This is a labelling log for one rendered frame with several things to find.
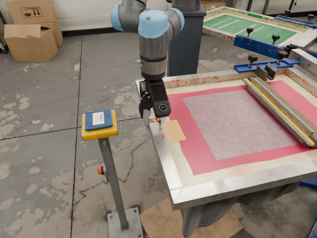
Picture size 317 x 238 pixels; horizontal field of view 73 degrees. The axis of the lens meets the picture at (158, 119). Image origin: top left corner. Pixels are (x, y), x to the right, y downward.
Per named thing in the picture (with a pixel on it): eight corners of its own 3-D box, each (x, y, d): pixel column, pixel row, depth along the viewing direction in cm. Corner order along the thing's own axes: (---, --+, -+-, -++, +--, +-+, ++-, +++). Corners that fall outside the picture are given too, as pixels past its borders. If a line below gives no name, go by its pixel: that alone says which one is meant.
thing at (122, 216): (109, 248, 136) (66, 147, 72) (107, 214, 152) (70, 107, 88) (143, 239, 140) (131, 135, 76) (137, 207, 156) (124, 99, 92)
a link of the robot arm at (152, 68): (170, 61, 58) (140, 63, 56) (169, 76, 61) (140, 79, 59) (162, 49, 63) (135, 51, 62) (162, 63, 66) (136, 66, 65)
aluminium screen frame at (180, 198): (172, 211, 55) (173, 204, 52) (135, 87, 97) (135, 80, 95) (406, 156, 69) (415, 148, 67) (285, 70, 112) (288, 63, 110)
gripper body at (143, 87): (160, 93, 75) (161, 61, 67) (167, 108, 69) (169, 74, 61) (138, 96, 74) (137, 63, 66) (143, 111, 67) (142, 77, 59)
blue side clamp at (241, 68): (236, 82, 104) (239, 69, 100) (230, 77, 108) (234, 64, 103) (288, 76, 110) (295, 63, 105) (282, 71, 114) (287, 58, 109)
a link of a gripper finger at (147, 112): (145, 119, 79) (149, 97, 73) (148, 130, 74) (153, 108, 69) (137, 119, 78) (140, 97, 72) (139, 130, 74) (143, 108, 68)
